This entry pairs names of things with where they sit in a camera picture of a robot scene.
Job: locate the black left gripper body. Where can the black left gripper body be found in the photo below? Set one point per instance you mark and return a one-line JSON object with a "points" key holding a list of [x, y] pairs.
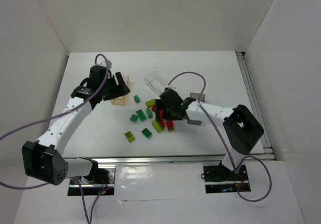
{"points": [[116, 89]]}

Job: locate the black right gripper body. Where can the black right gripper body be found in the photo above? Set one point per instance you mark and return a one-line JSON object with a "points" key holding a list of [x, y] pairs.
{"points": [[163, 111]]}

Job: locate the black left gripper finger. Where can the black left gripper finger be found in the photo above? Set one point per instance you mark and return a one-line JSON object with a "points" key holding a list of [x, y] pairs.
{"points": [[113, 88], [120, 82]]}

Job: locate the small green 1x2 lego brick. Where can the small green 1x2 lego brick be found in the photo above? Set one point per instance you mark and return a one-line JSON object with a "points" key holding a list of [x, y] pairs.
{"points": [[136, 99]]}

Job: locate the lime printed lego brick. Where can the lime printed lego brick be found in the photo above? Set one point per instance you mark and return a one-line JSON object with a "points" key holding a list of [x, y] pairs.
{"points": [[130, 137]]}

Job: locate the red 2x4 lego brick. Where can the red 2x4 lego brick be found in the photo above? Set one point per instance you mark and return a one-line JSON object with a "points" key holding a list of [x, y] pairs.
{"points": [[160, 115]]}

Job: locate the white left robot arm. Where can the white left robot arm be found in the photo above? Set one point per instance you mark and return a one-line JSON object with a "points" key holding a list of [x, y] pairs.
{"points": [[43, 158]]}

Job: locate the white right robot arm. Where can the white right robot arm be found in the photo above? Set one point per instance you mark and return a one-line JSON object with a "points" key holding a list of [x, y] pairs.
{"points": [[237, 127]]}

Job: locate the lime 2x4 lego brick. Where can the lime 2x4 lego brick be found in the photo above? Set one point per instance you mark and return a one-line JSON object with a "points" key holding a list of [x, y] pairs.
{"points": [[150, 103]]}

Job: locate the tan translucent plastic container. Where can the tan translucent plastic container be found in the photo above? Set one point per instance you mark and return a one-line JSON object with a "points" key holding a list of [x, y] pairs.
{"points": [[121, 100]]}

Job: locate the red and lime stacked lego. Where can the red and lime stacked lego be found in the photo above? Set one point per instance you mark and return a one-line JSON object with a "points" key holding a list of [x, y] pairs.
{"points": [[170, 126]]}

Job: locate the dark green 2x4 lego brick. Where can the dark green 2x4 lego brick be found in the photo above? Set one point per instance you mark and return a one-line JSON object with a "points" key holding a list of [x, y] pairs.
{"points": [[141, 115]]}

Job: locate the clear plastic container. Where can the clear plastic container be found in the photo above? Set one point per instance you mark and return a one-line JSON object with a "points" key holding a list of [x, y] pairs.
{"points": [[156, 83]]}

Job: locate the grey translucent plastic container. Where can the grey translucent plastic container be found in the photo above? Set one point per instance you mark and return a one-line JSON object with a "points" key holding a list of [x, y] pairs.
{"points": [[197, 96]]}

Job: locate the dark green 2x2 lego brick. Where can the dark green 2x2 lego brick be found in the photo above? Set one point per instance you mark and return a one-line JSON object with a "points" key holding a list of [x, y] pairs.
{"points": [[134, 118]]}

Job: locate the dark green printed lego brick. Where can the dark green printed lego brick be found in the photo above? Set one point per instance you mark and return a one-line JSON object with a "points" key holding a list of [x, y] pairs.
{"points": [[147, 133]]}

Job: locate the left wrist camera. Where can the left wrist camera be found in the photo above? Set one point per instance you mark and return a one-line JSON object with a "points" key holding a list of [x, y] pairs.
{"points": [[104, 63]]}

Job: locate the aluminium mounting rail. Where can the aluminium mounting rail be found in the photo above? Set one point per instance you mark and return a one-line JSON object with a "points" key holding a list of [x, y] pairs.
{"points": [[111, 161]]}

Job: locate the aluminium side rail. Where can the aluminium side rail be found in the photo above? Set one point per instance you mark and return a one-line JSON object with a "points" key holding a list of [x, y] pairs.
{"points": [[267, 147]]}

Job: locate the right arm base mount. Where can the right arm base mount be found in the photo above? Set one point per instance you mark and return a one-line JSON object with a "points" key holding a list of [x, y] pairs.
{"points": [[219, 179]]}

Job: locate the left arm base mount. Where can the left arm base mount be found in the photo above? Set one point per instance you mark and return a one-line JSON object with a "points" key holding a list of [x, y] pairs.
{"points": [[97, 181]]}

